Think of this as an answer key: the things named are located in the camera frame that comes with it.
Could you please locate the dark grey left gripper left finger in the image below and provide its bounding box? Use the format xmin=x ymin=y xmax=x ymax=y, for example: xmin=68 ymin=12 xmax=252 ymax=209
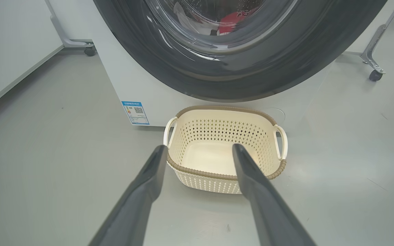
xmin=88 ymin=145 xmax=169 ymax=246

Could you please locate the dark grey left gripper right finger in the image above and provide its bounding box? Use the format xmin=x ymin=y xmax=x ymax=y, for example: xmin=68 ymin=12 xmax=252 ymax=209
xmin=232 ymin=143 xmax=317 ymax=246

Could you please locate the dark round washing machine door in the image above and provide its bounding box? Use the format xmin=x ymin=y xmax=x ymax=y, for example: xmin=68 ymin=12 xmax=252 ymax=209
xmin=93 ymin=0 xmax=388 ymax=103

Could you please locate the red and white jersey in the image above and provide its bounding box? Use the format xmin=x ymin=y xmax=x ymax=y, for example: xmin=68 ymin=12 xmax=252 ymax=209
xmin=173 ymin=2 xmax=263 ymax=36

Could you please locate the cream perforated laundry basket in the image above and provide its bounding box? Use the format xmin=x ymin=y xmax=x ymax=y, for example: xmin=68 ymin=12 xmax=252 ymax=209
xmin=163 ymin=105 xmax=288 ymax=194

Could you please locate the white front-load washing machine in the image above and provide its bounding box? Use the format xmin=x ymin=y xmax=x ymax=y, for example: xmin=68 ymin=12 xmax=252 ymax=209
xmin=91 ymin=0 xmax=392 ymax=128

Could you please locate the blue energy label sticker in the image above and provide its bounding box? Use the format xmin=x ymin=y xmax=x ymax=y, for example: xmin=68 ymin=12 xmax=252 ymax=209
xmin=121 ymin=101 xmax=150 ymax=126

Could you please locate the grey partition leg with caster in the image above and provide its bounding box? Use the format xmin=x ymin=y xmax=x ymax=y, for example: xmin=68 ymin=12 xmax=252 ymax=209
xmin=45 ymin=0 xmax=96 ymax=57
xmin=360 ymin=0 xmax=394 ymax=82

